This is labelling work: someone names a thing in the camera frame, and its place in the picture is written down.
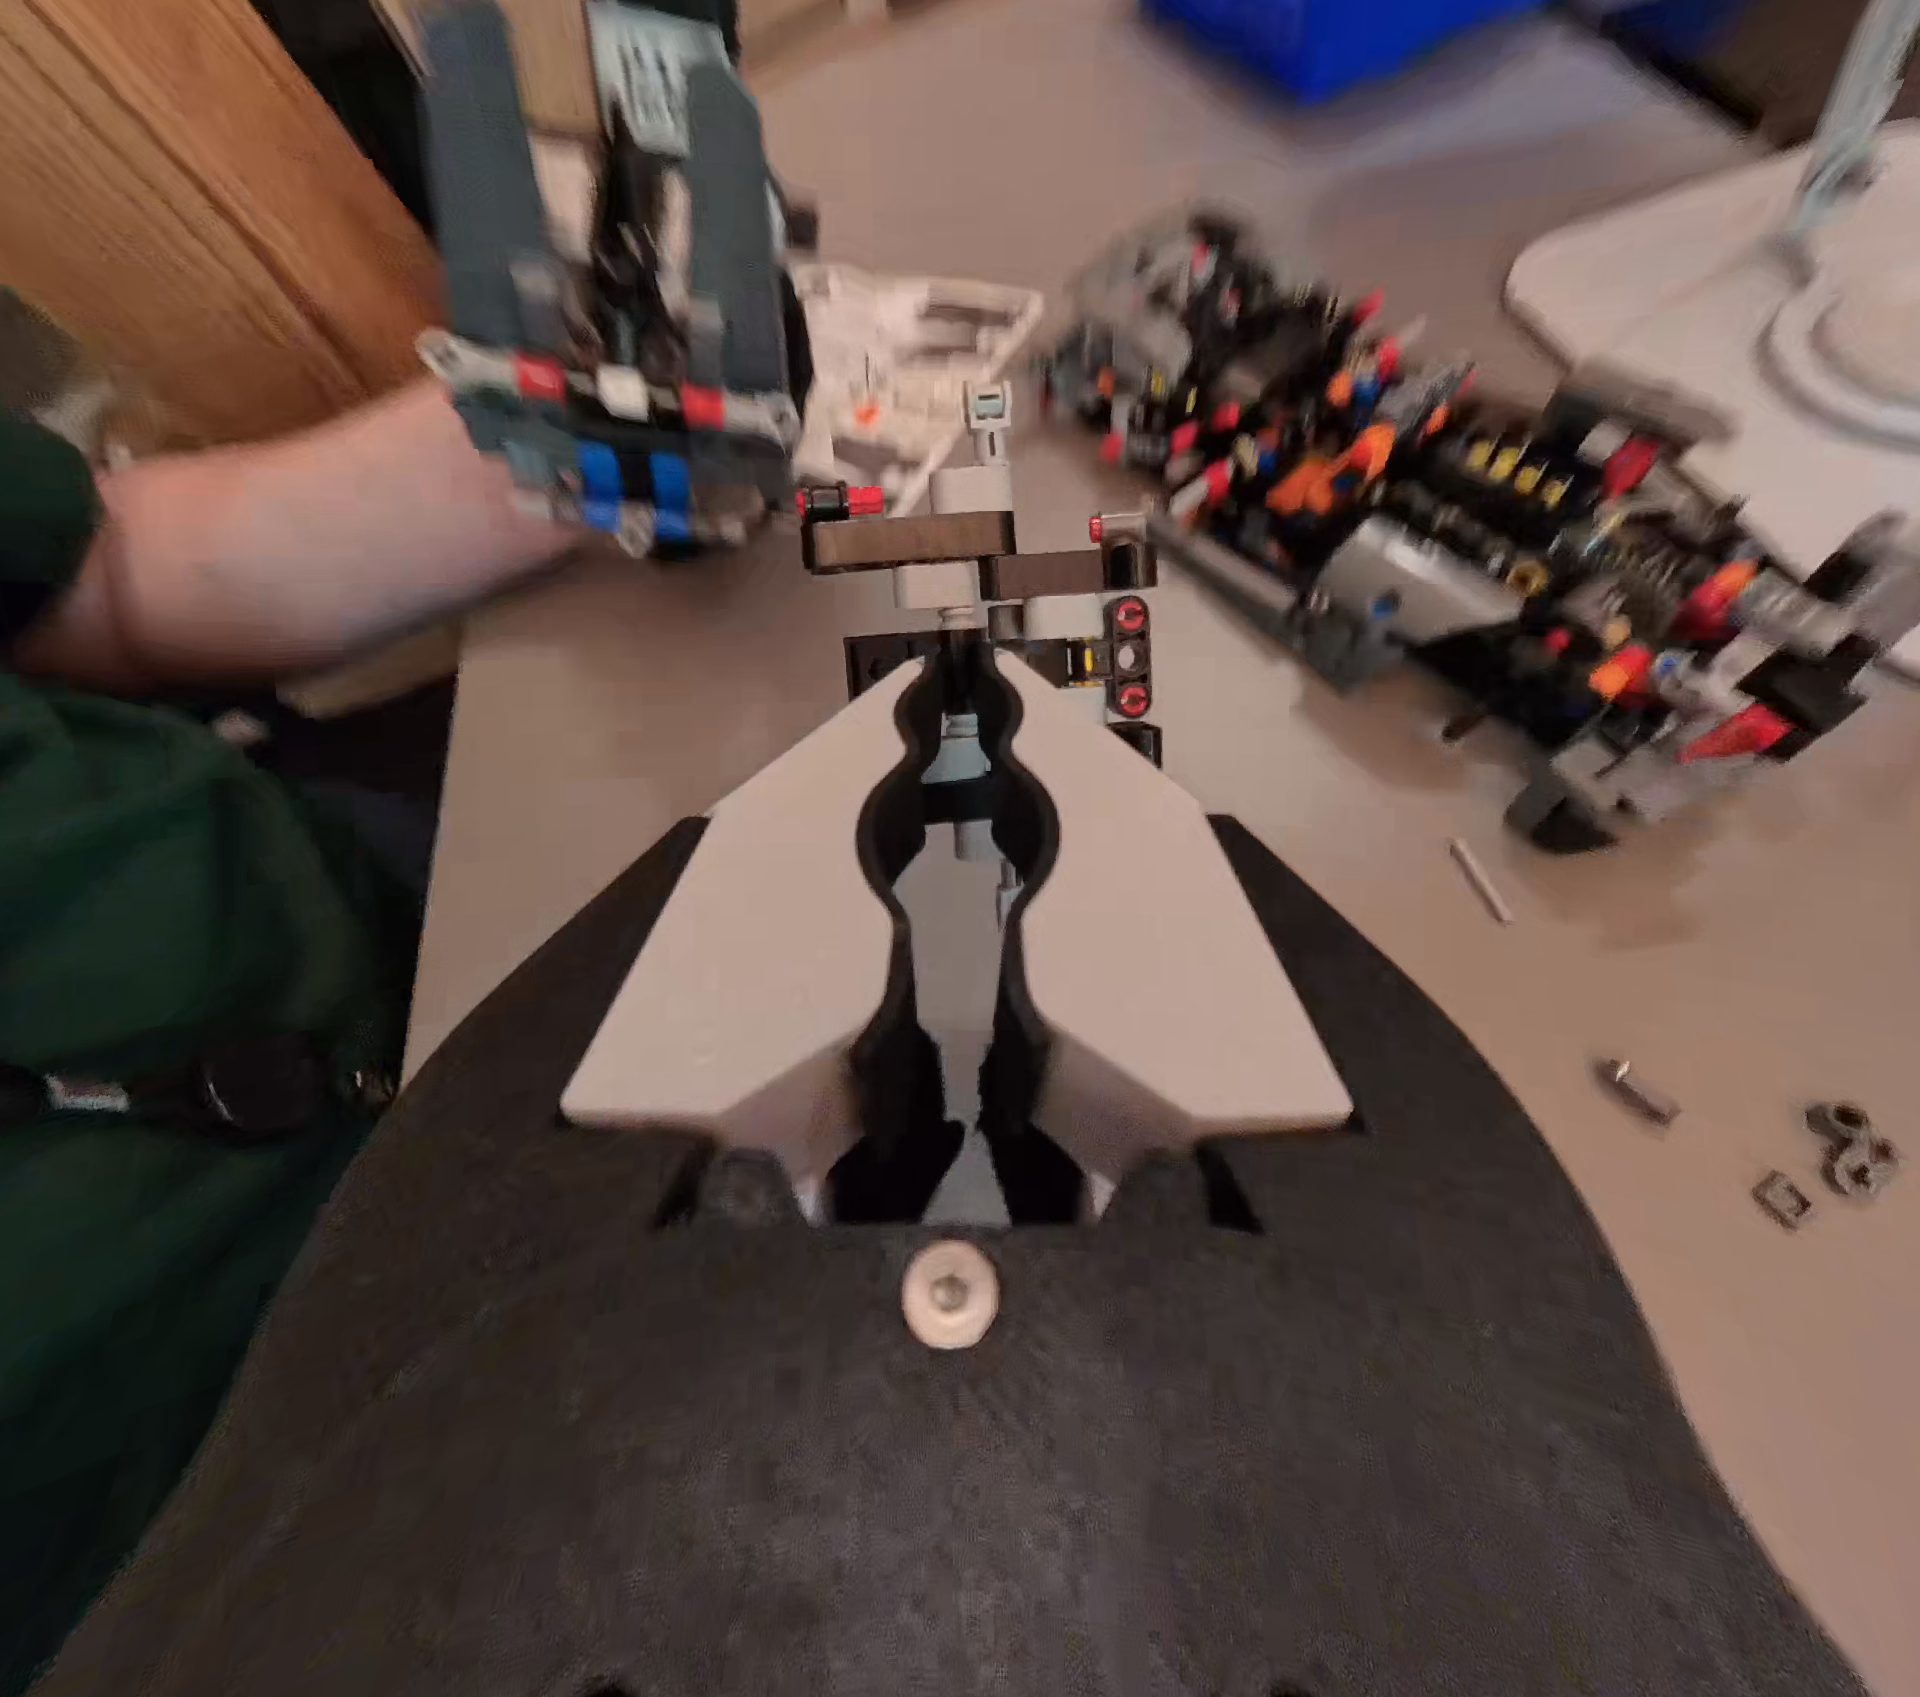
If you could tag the grey blue lego wing assembly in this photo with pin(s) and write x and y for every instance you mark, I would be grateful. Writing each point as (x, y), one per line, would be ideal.
(495, 227)

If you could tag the black badge reel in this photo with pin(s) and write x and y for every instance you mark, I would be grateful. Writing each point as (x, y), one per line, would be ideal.
(241, 1085)

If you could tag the wooden partition panel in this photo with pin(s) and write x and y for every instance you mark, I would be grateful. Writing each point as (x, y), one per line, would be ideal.
(150, 153)

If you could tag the black lego beam assembly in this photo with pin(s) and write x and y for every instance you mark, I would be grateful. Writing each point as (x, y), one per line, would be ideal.
(915, 542)

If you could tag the person's green shirt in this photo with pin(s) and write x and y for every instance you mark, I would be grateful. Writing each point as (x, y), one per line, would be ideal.
(150, 856)

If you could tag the grey lego pin piece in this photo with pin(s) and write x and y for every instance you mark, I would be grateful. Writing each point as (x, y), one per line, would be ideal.
(1634, 1090)

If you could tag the small grey square lego piece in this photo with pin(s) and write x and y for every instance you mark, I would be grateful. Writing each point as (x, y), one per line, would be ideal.
(1783, 1198)

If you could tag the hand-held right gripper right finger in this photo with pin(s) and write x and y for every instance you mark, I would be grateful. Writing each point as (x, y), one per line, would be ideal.
(1184, 976)

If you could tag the lego sticker sheet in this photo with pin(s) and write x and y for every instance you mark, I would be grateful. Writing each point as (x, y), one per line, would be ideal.
(915, 362)

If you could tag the dark grey lego axle connector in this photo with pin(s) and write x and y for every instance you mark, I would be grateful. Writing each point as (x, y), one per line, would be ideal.
(1853, 1149)

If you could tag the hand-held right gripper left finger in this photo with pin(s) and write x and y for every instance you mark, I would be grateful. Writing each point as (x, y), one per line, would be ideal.
(734, 976)

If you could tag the light grey lego axle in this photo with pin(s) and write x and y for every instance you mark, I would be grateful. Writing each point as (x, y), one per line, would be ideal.
(1481, 879)

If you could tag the large lego car chassis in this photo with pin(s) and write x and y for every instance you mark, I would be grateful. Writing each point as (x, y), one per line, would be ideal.
(1424, 587)

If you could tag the white book stand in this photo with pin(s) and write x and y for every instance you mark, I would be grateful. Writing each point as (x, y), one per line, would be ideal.
(1621, 273)

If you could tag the person's left forearm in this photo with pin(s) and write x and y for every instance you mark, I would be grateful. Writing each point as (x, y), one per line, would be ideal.
(271, 542)

